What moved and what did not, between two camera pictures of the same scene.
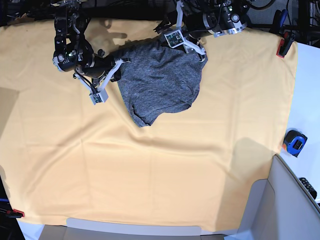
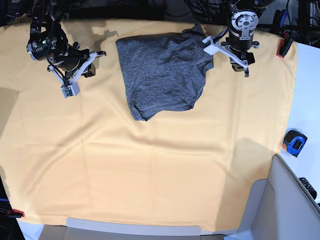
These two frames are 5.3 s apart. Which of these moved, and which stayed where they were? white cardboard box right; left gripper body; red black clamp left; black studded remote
Moved: left gripper body
Stayed: black studded remote; white cardboard box right; red black clamp left
